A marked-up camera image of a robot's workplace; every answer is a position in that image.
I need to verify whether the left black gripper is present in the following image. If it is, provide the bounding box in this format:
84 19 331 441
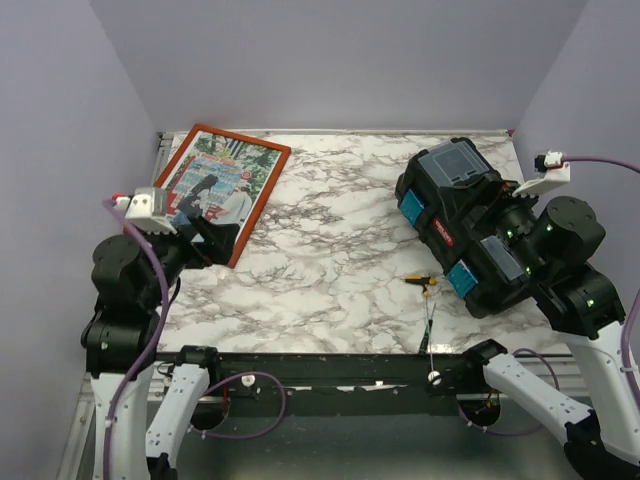
140 210 240 307

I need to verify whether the green black precision screwdriver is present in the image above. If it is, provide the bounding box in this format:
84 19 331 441
418 305 436 355

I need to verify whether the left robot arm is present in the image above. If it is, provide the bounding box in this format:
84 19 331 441
81 213 239 479

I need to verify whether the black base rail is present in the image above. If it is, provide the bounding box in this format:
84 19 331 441
157 340 506 420

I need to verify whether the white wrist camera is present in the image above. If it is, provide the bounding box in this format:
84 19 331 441
112 187 177 234
513 151 571 197

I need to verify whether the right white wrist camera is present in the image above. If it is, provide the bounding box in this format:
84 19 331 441
513 151 571 197

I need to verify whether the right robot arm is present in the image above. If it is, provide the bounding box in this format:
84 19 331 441
459 196 639 479

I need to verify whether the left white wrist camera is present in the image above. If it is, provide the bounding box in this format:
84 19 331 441
112 187 177 234

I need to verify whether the left aluminium side rail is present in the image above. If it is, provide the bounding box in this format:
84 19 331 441
151 132 174 182

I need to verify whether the red wooden photo frame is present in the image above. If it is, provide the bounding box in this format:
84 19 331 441
155 124 291 268

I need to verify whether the black plastic toolbox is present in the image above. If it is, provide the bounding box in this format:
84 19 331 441
395 137 530 318

